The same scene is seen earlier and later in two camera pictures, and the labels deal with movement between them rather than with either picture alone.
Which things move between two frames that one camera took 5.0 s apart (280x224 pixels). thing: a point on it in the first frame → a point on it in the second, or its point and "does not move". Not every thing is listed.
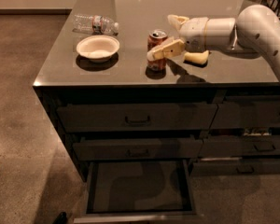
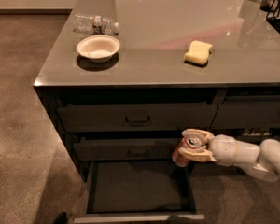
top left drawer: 136,118 does not move
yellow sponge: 197,57 does not move
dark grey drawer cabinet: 157,75 does not move
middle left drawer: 138,149 does not move
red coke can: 156,69 → 189,141
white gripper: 193,32 → 223,149
